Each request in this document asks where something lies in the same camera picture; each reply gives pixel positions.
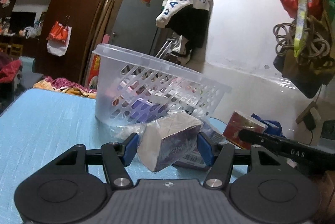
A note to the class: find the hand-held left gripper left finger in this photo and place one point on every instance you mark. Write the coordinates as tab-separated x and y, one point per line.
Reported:
130	149

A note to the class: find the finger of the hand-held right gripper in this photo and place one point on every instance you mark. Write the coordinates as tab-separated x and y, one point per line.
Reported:
256	138
273	127

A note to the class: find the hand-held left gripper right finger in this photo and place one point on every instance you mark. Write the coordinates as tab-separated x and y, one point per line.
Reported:
205	152

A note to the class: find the red white carton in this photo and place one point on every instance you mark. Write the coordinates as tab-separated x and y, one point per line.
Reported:
235	127

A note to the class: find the plastic-wrapped white purple box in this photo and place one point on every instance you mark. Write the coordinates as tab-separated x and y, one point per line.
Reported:
170	140

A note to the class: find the small purple box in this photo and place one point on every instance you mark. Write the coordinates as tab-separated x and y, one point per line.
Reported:
146	110

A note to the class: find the white plastic basket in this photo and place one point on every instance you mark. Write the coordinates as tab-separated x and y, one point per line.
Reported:
112	77

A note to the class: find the white flat carton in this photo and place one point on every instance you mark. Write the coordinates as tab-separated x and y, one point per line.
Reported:
191	160

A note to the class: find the clear bag with purple contents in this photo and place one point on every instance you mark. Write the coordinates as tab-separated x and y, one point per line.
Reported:
213	133

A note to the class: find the power adapter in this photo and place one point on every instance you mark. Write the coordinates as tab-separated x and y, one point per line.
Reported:
310	118

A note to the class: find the red packaging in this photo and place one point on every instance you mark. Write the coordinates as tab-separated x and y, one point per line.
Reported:
94	69

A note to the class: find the metal crutches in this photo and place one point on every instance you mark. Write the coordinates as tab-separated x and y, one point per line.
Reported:
167	47

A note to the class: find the wooden planks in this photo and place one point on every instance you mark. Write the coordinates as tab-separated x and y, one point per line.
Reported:
99	30

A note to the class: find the grey door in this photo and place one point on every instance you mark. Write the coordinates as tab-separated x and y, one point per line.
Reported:
130	25

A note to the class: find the white and black hoodie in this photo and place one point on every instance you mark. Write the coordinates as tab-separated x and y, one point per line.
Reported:
188	20

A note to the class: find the red and white hanging bag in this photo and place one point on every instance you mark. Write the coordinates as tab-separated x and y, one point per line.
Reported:
59	35

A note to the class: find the dark maroon clothes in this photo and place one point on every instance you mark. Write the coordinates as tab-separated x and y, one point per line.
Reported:
10	72

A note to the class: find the brown wooden wardrobe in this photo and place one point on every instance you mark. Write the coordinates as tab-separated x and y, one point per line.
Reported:
73	4

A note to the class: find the black monitor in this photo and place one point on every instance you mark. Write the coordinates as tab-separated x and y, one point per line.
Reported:
22	21

